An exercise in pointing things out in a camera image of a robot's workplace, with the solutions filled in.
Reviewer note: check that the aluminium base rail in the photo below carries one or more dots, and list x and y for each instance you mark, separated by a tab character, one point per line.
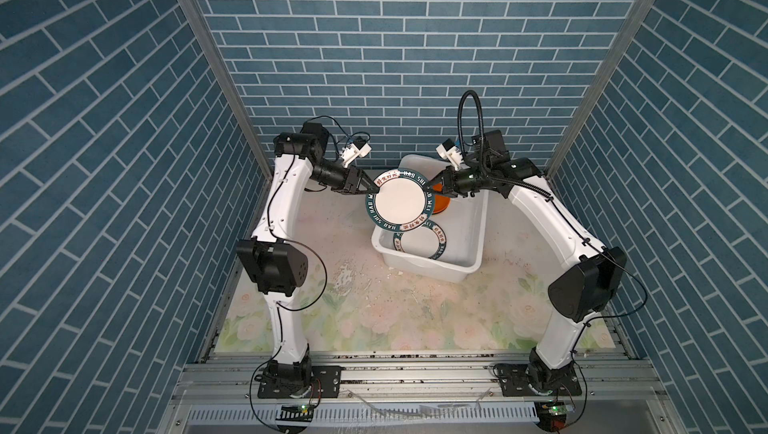
601	392

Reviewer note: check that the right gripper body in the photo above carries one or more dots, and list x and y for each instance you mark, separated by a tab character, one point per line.
465	181

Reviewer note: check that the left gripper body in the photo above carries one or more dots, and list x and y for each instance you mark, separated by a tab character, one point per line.
344	173

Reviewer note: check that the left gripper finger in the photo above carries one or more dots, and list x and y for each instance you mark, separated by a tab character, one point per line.
366	183
370	190

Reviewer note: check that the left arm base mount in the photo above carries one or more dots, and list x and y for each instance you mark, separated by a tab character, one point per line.
300	381

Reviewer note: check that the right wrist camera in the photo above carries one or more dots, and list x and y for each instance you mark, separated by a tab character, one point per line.
484	151

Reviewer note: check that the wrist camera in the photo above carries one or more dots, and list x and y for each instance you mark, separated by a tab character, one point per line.
484	151
356	146

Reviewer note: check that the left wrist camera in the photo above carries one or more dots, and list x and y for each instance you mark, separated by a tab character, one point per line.
356	146

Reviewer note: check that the white plastic bin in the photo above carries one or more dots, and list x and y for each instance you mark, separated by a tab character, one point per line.
463	221

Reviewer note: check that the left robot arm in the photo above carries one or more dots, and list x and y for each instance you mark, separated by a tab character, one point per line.
273	259

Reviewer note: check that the orange plate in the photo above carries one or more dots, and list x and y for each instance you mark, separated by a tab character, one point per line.
441	202

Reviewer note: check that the green-rimmed lettered plate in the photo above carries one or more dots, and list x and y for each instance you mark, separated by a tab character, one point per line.
427	241
402	203

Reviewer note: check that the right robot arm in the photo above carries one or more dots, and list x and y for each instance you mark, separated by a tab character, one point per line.
590	272

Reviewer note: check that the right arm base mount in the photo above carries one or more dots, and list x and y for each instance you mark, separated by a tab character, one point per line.
536	379

